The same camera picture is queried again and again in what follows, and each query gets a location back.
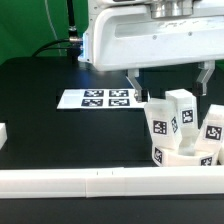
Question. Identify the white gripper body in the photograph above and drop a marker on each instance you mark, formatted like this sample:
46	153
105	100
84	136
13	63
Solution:
129	37

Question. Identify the white front barrier rail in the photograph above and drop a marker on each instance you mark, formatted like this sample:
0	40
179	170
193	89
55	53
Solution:
109	182

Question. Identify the white left barrier rail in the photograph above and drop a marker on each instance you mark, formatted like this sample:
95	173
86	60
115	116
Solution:
3	134

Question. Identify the white round stool seat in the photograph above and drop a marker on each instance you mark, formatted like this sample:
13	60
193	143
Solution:
164	157

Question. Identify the white sheet with tags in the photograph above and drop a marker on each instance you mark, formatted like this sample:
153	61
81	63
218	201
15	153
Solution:
99	99

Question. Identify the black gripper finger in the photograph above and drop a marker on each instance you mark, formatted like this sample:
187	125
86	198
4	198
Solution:
206	70
141	95

